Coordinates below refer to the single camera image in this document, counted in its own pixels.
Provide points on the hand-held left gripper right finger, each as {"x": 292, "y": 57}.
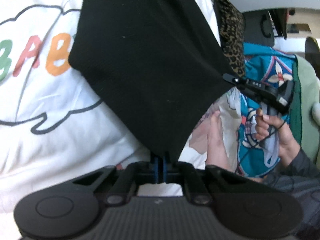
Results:
{"x": 165, "y": 167}

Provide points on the black garment with floral lining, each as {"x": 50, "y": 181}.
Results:
{"x": 150, "y": 67}

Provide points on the person's right hand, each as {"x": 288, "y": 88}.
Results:
{"x": 282, "y": 135}

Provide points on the teal printed cloth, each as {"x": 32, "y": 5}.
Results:
{"x": 262, "y": 65}

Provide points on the white bear printed blanket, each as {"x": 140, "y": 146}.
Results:
{"x": 50, "y": 105}

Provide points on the black bag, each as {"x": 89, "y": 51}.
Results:
{"x": 266, "y": 26}

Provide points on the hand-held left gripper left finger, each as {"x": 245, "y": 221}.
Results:
{"x": 156, "y": 167}

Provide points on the leopard print cloth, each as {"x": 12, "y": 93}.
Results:
{"x": 232, "y": 30}

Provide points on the light green cloth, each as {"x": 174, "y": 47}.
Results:
{"x": 308, "y": 85}

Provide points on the round black gold-rimmed table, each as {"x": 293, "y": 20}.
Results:
{"x": 313, "y": 55}

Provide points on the person's right forearm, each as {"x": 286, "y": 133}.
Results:
{"x": 300, "y": 167}

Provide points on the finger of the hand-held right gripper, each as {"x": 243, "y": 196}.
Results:
{"x": 231, "y": 78}

